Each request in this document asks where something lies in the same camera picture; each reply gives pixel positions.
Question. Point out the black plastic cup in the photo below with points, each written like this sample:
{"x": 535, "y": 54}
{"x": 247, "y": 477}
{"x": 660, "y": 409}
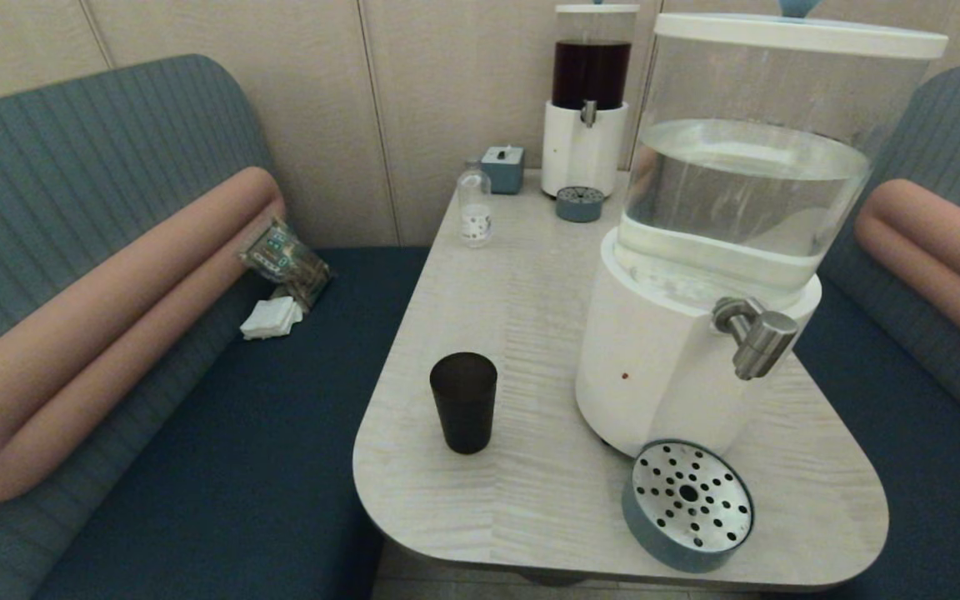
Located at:
{"x": 463, "y": 408}

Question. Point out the large metal dispenser tap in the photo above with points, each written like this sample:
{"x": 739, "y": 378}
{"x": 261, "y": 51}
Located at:
{"x": 759, "y": 342}

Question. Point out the small clear glass bottle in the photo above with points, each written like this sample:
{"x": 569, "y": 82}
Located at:
{"x": 475, "y": 217}

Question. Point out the small blue tissue box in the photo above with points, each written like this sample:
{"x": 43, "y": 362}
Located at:
{"x": 502, "y": 171}

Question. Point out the small blue round drip tray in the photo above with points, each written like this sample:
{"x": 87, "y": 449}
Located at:
{"x": 579, "y": 207}

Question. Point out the small dark drink dispenser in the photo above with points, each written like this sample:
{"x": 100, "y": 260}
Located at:
{"x": 580, "y": 154}

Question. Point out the large clear water dispenser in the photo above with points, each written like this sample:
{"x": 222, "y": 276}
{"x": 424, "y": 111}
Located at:
{"x": 655, "y": 358}

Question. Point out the clear plastic snack packet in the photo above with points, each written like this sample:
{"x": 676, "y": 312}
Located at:
{"x": 284, "y": 258}

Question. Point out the white folded napkins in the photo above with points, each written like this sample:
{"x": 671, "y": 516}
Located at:
{"x": 270, "y": 318}

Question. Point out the small metal dispenser tap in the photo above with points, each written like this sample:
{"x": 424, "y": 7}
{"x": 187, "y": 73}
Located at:
{"x": 588, "y": 112}

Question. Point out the large blue round drip tray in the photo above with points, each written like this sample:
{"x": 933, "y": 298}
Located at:
{"x": 688, "y": 500}

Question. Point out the teal ribbed sofa bench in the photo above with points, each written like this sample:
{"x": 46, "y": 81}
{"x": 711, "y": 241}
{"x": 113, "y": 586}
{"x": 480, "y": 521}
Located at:
{"x": 905, "y": 450}
{"x": 238, "y": 467}

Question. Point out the pink bolster cushion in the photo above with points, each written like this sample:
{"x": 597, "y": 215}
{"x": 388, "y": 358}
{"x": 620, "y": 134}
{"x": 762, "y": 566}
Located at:
{"x": 97, "y": 333}
{"x": 938, "y": 250}

